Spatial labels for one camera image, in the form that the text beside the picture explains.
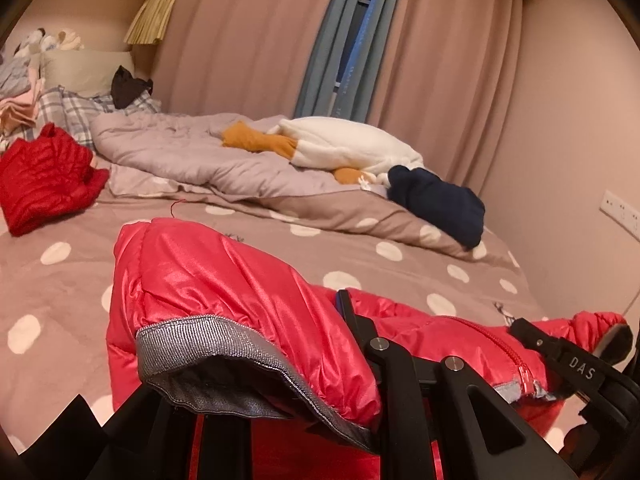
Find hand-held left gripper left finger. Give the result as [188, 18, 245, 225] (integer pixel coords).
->
[101, 385, 251, 480]

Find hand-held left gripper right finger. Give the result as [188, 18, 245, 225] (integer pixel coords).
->
[335, 287, 581, 480]

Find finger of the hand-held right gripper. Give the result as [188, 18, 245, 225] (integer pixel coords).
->
[509, 317, 565, 363]

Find pink hooded puffer jacket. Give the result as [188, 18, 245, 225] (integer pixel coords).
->
[106, 217, 633, 480]

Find pink clothes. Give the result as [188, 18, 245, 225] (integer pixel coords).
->
[0, 67, 47, 136]

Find navy blue garment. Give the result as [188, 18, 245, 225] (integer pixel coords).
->
[387, 165, 486, 250]

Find white goose plush toy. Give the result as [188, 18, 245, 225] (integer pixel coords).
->
[221, 116, 426, 187]

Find bed with polka-dot sheet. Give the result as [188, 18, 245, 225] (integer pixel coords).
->
[0, 152, 551, 461]

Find grey quilt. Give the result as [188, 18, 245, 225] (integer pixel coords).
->
[90, 112, 401, 211]

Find blue curtain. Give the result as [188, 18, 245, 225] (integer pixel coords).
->
[295, 0, 408, 122]

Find beige curtain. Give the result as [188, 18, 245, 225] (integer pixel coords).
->
[152, 0, 346, 117]
[367, 0, 526, 197]

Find window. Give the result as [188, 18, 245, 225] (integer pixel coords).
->
[332, 0, 383, 117]

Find red puffer jacket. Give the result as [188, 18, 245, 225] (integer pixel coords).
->
[0, 122, 110, 237]

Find dark brown garment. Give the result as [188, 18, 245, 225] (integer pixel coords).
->
[110, 66, 154, 110]

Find plaid pillow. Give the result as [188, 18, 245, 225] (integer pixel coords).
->
[35, 85, 163, 153]

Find yellow pleated lampshade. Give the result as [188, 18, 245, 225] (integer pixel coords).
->
[124, 0, 180, 45]

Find beige pillow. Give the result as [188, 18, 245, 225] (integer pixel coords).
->
[40, 51, 136, 98]

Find beige plush toy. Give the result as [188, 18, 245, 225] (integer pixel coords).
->
[50, 27, 84, 52]

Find blue-grey garment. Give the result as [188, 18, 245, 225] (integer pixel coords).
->
[0, 55, 35, 97]

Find white and black plush dog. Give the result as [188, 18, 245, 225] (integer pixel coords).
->
[12, 29, 56, 57]

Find white wall socket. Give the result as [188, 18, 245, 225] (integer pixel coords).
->
[600, 190, 640, 239]

